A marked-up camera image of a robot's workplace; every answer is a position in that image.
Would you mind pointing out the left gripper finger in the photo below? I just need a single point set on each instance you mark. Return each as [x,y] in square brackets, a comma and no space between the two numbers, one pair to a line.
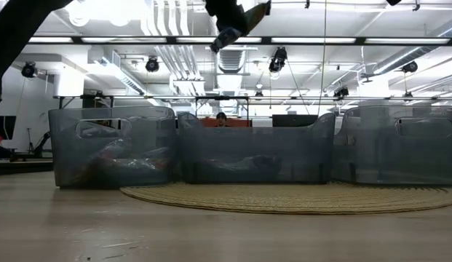
[234,23]

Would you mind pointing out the colourful granola bar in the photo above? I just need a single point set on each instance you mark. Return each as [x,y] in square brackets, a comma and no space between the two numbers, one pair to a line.
[225,40]
[233,164]

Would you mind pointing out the black background robot arm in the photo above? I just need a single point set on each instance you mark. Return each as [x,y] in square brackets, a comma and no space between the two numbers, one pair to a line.
[43,140]

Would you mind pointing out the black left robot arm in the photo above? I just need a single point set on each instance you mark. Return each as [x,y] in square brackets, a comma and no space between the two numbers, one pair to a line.
[14,32]

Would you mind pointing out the black ceiling spotlight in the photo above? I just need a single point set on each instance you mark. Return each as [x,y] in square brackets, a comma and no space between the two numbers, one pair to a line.
[152,64]
[29,70]
[277,62]
[341,92]
[410,67]

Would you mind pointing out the black overhead light bar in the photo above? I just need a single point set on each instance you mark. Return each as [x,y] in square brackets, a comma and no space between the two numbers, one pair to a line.
[171,40]

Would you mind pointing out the person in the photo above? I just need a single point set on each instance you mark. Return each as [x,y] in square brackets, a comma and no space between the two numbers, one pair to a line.
[221,118]

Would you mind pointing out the orange background partition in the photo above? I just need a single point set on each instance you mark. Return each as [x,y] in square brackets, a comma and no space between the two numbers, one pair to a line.
[240,123]

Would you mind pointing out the black background monitor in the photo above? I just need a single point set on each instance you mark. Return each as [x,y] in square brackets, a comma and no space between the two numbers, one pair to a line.
[295,121]

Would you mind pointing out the translucent grey plastic bin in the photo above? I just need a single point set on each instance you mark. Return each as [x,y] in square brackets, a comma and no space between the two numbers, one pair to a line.
[254,142]
[393,160]
[65,153]

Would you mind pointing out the round woven straw placemat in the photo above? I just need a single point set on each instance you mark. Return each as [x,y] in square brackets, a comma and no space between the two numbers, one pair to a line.
[284,200]

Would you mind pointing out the dark background table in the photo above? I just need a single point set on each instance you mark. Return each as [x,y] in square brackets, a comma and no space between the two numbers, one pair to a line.
[22,167]

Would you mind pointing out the silver ventilation duct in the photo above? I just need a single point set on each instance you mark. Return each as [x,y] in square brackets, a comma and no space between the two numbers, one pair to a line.
[231,62]

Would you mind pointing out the silver horizontal rail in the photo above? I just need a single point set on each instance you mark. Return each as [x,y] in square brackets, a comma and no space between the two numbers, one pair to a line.
[167,97]

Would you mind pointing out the dark wall monitor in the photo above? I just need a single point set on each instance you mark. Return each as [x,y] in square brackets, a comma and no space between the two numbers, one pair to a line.
[3,127]

